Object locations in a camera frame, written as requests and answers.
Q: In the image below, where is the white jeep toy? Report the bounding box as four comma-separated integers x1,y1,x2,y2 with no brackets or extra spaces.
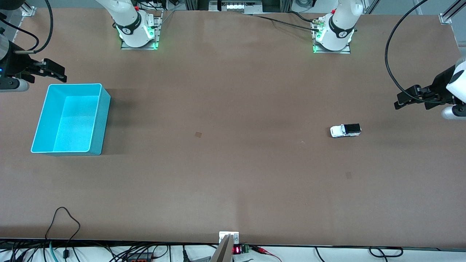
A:
330,123,362,138

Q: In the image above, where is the cyan plastic bin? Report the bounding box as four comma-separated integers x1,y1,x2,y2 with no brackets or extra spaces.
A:
31,83,111,156

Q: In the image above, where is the aluminium profile with corner plate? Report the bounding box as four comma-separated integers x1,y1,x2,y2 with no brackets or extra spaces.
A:
439,0,466,25

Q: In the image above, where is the metal rack with lights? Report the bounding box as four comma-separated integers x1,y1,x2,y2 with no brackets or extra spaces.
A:
209,0,263,15

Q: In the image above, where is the grey metal beam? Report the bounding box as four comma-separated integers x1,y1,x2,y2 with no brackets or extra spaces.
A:
210,234,234,262

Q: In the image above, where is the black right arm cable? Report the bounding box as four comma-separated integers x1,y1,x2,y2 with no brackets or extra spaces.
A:
15,0,54,54

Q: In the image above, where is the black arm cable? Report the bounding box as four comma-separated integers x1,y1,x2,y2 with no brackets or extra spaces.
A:
15,0,54,54
385,0,443,104

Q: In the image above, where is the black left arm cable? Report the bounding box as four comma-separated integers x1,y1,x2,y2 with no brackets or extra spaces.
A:
385,0,443,104

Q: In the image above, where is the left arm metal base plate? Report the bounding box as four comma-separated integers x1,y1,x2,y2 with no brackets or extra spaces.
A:
311,16,351,54

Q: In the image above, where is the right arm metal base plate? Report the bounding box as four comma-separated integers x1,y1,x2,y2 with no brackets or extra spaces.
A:
121,10,161,50

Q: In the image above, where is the thick black power cable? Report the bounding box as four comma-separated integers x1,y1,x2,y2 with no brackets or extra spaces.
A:
251,11,323,32

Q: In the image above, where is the coiled black cable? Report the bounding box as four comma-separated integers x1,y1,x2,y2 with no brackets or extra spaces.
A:
368,246,404,259

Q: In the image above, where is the thin black looped cable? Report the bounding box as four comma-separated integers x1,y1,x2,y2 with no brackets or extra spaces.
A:
44,207,81,259

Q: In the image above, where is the red clip wire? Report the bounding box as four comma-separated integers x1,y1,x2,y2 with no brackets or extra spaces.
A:
251,246,283,262

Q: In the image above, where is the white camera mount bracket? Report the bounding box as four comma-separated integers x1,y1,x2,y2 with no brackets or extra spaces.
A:
219,231,240,244

